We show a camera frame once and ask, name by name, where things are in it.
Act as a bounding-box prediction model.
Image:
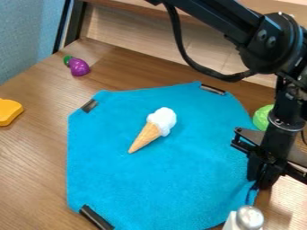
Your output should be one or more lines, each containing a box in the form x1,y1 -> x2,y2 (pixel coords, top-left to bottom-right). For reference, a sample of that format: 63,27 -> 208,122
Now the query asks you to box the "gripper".
230,118 -> 307,190

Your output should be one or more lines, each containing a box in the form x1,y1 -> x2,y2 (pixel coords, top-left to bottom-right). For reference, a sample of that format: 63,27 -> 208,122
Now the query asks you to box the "blue cloth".
65,80 -> 262,230

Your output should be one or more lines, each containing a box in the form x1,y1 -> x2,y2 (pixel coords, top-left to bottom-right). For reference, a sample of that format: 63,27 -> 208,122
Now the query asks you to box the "white toy with silver knob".
220,204 -> 267,230

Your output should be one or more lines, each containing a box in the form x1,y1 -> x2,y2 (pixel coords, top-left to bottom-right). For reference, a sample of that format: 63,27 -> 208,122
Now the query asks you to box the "green toy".
251,103 -> 277,132

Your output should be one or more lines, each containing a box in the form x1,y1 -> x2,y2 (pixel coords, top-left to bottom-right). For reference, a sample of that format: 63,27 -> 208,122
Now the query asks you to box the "toy ice cream cone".
127,106 -> 180,155

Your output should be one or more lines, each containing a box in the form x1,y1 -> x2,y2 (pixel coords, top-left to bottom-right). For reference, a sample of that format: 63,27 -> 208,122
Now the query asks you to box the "purple toy eggplant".
62,54 -> 92,77

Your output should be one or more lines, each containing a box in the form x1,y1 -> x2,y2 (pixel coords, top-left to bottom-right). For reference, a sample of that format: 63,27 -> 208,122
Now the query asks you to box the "yellow toy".
0,97 -> 26,127

